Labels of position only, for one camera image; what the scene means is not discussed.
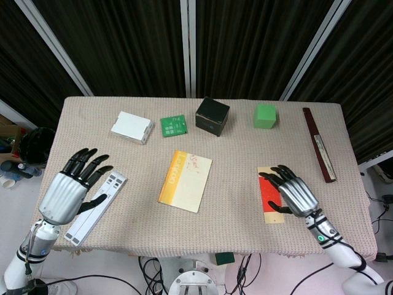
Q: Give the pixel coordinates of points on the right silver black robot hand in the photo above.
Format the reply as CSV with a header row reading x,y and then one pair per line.
x,y
299,196

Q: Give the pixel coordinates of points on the black cube box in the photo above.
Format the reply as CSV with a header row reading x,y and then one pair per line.
x,y
212,116

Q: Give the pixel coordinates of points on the white paper cup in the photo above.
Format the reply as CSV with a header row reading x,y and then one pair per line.
x,y
7,183

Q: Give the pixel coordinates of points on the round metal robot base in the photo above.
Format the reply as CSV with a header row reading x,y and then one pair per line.
x,y
193,279

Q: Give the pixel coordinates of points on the brown cardboard box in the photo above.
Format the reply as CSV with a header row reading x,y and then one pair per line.
x,y
7,135

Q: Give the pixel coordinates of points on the red tan card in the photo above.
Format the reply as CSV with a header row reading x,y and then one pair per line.
x,y
264,196

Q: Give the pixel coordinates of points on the white long remote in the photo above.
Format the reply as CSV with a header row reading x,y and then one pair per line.
x,y
83,224

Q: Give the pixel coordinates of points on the green card packet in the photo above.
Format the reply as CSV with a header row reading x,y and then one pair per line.
x,y
174,126

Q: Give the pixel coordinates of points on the black round bin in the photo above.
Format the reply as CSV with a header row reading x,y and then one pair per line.
x,y
35,147

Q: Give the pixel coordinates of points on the beige waffle tablecloth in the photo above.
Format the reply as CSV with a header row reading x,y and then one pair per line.
x,y
233,215

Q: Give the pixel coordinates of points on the dark pleated curtain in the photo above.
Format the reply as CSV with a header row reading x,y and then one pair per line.
x,y
122,46
18,61
368,77
251,46

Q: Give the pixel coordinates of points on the black power adapter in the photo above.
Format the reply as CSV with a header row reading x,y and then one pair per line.
x,y
381,257

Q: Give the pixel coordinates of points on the dark red long case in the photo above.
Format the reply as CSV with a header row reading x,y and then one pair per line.
x,y
319,147

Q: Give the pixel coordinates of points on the white upright frame post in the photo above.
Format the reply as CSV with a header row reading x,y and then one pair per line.
x,y
188,46

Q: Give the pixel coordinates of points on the dark green small block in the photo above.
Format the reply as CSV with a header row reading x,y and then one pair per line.
x,y
224,258

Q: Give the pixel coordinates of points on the white cardboard box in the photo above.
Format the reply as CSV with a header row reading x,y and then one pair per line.
x,y
129,126

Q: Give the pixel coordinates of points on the green cube block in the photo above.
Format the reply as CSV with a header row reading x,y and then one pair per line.
x,y
264,116

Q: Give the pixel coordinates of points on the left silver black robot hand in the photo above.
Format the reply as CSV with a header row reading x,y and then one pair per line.
x,y
63,196

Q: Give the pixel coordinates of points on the yellow cover notebook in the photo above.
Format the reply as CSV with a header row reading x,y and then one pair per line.
x,y
187,184

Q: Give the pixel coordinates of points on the blue plastic bottle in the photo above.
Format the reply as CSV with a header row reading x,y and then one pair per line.
x,y
18,170

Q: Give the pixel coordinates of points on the white slanted frame post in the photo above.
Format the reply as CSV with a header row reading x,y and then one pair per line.
x,y
55,46
316,46

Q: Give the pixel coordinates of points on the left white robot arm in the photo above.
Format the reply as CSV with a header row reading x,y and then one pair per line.
x,y
37,246

